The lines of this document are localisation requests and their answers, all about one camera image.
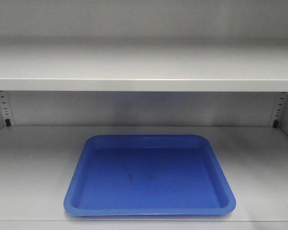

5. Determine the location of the right black shelf clip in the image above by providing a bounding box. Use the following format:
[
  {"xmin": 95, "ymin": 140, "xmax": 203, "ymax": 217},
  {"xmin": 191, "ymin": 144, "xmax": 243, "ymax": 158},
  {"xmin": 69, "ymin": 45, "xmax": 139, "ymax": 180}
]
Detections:
[{"xmin": 272, "ymin": 120, "xmax": 278, "ymax": 128}]

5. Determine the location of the blue plastic tray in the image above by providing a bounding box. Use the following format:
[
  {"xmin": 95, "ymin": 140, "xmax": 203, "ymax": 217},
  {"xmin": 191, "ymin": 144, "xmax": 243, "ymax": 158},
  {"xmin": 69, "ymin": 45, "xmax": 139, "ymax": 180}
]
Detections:
[{"xmin": 63, "ymin": 135, "xmax": 236, "ymax": 217}]

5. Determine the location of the grey upper cabinet shelf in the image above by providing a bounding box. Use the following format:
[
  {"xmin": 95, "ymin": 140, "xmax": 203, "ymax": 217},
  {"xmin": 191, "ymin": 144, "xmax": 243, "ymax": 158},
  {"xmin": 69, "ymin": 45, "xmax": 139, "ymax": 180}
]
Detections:
[{"xmin": 0, "ymin": 39, "xmax": 288, "ymax": 92}]

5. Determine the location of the left black shelf clip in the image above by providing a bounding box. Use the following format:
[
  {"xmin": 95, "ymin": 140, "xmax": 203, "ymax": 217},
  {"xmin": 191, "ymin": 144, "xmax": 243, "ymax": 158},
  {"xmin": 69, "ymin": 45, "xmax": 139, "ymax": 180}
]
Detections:
[{"xmin": 5, "ymin": 119, "xmax": 11, "ymax": 127}]

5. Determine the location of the black shelf clip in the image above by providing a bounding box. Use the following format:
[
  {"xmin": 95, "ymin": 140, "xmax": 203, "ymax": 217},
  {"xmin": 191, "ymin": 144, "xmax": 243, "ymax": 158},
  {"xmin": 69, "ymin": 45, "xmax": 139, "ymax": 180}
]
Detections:
[
  {"xmin": 272, "ymin": 120, "xmax": 278, "ymax": 128},
  {"xmin": 5, "ymin": 119, "xmax": 11, "ymax": 127}
]

